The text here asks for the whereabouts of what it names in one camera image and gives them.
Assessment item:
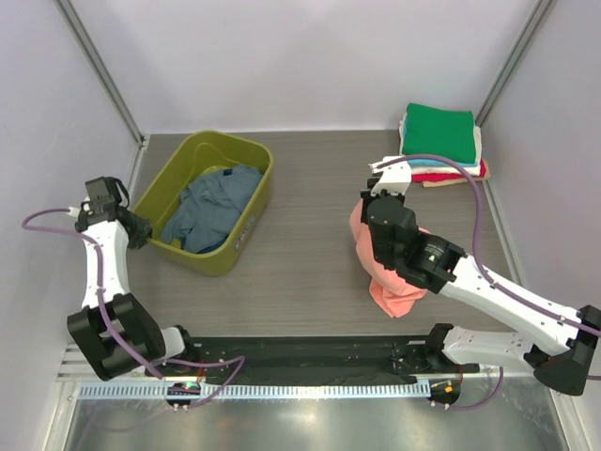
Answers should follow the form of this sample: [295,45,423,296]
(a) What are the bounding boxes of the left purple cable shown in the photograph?
[22,207,246,431]

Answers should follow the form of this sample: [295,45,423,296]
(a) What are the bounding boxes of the tan folded t shirt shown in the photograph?
[421,160,490,188]

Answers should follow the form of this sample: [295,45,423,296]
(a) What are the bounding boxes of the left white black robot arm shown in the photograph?
[67,177,199,381]

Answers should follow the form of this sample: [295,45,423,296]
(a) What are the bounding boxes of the left aluminium frame post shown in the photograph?
[54,0,146,148]

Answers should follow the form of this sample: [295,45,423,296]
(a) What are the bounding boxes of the white slotted cable duct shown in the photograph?
[78,380,431,401]

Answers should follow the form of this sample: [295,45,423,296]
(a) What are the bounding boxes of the olive green plastic bin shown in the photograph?
[134,131,274,276]

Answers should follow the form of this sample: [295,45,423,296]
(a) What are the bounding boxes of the green folded t shirt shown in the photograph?
[402,102,477,164]

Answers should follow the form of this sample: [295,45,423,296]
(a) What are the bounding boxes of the red folded t shirt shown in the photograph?
[411,173,467,186]

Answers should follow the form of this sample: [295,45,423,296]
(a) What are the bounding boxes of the white folded t shirt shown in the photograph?
[409,165,480,176]

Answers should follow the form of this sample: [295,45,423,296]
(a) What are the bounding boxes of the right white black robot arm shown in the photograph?
[358,189,600,397]

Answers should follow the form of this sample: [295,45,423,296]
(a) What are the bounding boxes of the light blue folded t shirt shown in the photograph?
[408,159,480,168]

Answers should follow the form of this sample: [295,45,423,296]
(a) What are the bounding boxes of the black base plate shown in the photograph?
[183,335,480,386]

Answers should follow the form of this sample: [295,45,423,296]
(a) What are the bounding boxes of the blue grey t shirt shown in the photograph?
[160,164,263,254]

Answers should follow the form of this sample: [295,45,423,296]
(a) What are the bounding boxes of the salmon pink t shirt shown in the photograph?
[349,199,427,319]

